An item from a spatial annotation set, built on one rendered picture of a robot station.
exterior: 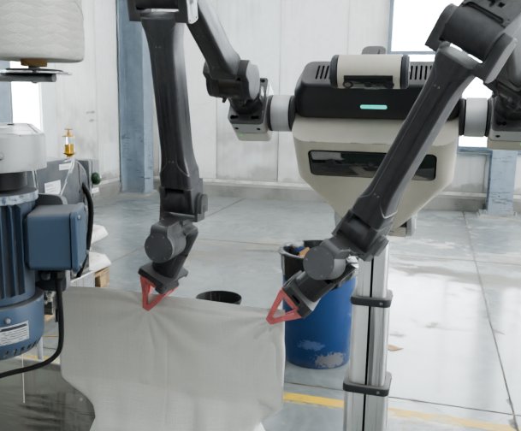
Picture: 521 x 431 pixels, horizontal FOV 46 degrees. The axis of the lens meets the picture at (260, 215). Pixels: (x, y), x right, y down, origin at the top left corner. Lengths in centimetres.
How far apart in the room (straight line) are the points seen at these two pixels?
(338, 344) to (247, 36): 671
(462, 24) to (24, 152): 64
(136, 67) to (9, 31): 892
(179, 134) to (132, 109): 887
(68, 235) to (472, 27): 65
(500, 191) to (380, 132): 734
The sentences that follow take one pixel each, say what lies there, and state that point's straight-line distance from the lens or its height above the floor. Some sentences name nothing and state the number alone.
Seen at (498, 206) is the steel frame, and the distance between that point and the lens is 877.
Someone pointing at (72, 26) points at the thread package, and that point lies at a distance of 106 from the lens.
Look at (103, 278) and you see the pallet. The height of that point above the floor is 8.
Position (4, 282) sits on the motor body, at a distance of 95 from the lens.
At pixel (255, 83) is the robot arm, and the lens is 138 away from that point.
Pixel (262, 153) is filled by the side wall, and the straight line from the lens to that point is 946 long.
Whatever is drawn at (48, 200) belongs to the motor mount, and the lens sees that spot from 104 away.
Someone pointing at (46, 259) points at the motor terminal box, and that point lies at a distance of 95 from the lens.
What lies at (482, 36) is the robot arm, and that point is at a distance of 93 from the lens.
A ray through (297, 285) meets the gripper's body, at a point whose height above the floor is 114.
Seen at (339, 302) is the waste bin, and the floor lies 40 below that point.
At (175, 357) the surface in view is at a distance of 128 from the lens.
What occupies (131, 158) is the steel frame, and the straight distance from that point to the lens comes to 1002.
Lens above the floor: 147
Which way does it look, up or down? 10 degrees down
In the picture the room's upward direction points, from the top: 1 degrees clockwise
